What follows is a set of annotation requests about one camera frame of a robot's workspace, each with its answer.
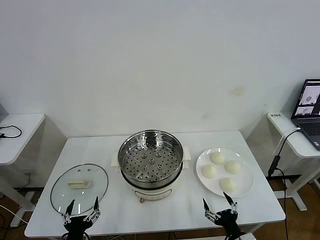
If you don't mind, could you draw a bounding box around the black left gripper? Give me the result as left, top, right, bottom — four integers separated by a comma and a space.
61, 196, 102, 240

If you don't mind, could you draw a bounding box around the white side desk with laptop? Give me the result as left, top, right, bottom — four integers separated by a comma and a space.
266, 110, 320, 212

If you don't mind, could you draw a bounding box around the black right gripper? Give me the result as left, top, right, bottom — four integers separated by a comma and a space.
202, 191, 247, 240

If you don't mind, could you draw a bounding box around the stainless steel steamer basket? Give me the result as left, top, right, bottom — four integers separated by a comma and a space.
117, 129, 184, 188

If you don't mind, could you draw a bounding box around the grey open laptop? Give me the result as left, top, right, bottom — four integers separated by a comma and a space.
291, 78, 320, 151

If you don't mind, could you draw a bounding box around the black cable with plug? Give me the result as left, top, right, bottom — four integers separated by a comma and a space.
0, 124, 23, 139

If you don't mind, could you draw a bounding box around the white side desk with cable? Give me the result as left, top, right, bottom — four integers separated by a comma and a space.
0, 112, 46, 228

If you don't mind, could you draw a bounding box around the white steamed baozi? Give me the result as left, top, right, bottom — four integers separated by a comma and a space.
224, 160, 243, 175
201, 164, 218, 179
209, 151, 225, 165
219, 177, 238, 193

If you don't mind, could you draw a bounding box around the cream electric cooker pot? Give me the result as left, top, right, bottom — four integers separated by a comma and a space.
110, 146, 192, 204

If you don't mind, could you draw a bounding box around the white round plate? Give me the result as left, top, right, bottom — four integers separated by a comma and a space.
195, 147, 256, 199

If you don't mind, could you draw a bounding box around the black cable with adapter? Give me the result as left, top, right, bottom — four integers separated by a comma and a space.
267, 127, 302, 201

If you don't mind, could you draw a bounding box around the white flat strap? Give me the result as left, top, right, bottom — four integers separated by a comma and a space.
272, 127, 302, 156

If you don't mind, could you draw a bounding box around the glass lid with cream handle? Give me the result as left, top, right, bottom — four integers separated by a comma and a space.
50, 163, 109, 217

